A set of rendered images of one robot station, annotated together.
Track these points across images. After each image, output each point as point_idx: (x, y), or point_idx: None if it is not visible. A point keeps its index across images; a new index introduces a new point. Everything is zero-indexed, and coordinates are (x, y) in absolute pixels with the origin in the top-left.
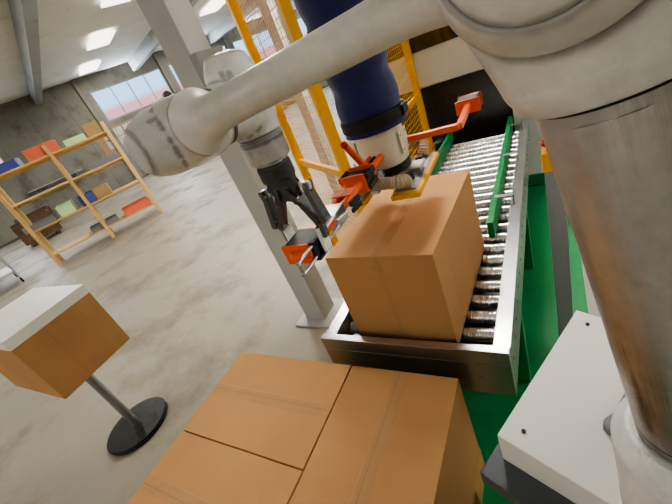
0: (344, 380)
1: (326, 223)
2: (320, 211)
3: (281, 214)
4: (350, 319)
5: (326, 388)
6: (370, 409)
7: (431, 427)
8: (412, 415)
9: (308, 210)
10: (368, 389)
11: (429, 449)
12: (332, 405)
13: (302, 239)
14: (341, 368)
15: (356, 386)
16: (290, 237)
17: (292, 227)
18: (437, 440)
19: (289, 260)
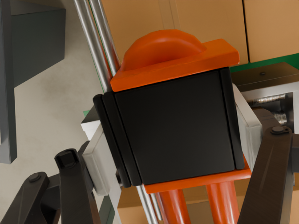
0: (248, 40)
1: (170, 213)
2: (6, 212)
3: (248, 189)
4: (289, 125)
5: (266, 19)
6: (193, 19)
7: (123, 29)
8: (146, 33)
9: (62, 216)
10: (209, 41)
11: (114, 7)
12: (244, 2)
13: (163, 113)
14: (261, 54)
15: (226, 38)
16: (238, 119)
17: (248, 164)
18: (111, 19)
19: (216, 42)
